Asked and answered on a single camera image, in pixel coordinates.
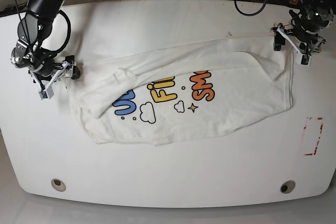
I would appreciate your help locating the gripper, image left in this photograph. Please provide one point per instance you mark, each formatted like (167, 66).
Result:
(48, 67)

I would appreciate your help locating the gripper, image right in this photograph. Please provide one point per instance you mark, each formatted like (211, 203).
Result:
(305, 30)

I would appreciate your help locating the white printed T-shirt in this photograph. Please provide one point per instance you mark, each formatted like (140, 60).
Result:
(191, 92)

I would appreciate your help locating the black tripod stand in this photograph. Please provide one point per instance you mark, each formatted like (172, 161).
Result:
(12, 10)

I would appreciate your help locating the red tape rectangle marking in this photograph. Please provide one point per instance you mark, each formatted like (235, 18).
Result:
(311, 135)

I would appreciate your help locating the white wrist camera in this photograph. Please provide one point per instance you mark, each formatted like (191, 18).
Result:
(304, 53)
(45, 87)

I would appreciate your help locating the left table cable grommet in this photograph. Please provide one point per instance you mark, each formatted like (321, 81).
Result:
(58, 185)

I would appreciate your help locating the table cable grommet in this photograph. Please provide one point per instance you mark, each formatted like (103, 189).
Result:
(58, 185)
(287, 187)

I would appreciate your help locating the right table cable grommet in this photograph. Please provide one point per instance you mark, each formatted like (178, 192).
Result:
(287, 187)

